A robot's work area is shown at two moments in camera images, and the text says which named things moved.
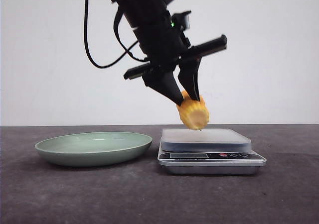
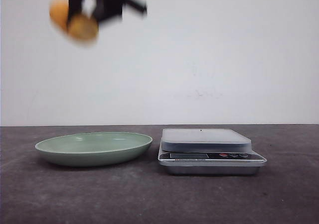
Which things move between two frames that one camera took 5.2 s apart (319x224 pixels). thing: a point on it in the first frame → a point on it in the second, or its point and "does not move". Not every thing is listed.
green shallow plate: [88, 149] does not move
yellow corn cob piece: [194, 114] → [80, 30]
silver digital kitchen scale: [208, 152] does not move
